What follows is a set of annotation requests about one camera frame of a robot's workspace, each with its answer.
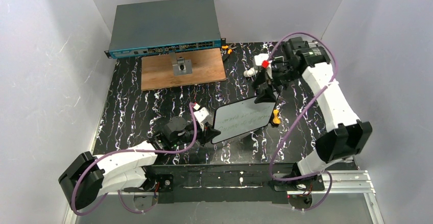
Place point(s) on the brown wooden board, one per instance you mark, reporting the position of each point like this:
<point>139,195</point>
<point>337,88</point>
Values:
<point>157,71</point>

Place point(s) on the orange handled pliers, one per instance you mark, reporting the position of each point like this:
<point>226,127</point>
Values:
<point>229,49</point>

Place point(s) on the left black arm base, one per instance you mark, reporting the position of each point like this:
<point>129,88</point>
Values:
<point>156,183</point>

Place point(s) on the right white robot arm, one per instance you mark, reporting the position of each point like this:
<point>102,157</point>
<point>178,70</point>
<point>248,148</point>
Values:
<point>346,135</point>

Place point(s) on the grey metal bracket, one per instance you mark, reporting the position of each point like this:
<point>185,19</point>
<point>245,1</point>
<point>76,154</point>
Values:
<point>181,66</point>

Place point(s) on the yellow whiteboard eraser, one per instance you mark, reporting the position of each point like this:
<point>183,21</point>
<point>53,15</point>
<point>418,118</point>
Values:
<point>275,120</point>

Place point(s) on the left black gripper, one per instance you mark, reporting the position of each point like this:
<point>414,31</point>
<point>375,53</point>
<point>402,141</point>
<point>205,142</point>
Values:
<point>203,133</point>

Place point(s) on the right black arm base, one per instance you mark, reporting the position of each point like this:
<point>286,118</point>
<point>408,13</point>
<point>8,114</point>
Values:
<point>302,182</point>

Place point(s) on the black marble pattern mat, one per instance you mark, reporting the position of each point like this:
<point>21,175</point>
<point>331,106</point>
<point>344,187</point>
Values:
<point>131,115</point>

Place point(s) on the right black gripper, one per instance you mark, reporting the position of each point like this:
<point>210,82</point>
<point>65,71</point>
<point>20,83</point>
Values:
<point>268,81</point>

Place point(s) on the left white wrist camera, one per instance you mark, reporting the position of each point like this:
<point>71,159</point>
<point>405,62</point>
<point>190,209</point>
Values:
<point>201,115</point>

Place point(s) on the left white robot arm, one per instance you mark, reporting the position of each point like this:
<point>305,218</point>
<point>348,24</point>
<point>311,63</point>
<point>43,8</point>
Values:
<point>90,177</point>

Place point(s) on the grey network switch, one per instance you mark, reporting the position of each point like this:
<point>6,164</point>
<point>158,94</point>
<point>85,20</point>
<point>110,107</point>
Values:
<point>162,27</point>

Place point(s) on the green white marker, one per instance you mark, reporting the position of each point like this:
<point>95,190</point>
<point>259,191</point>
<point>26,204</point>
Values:
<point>250,72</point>

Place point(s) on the white dry-erase board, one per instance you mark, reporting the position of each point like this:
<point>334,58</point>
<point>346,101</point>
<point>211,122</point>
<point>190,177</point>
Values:
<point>237,118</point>

